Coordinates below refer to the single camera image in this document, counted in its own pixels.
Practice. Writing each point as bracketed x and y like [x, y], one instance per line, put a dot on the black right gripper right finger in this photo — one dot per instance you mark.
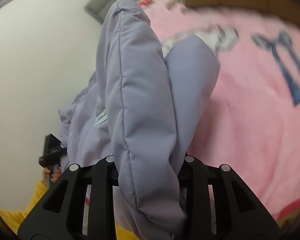
[220, 205]

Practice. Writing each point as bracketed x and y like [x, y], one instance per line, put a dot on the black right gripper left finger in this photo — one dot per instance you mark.
[79, 205]

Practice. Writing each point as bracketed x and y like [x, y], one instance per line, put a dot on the lavender puffer jacket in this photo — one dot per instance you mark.
[143, 108]

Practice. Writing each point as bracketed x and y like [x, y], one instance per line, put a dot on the person's left hand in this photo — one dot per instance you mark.
[48, 176]

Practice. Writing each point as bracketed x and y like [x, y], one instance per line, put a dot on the yellow fuzzy sleeve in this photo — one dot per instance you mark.
[13, 219]

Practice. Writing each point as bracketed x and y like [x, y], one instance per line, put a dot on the pink cartoon blanket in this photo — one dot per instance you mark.
[252, 120]

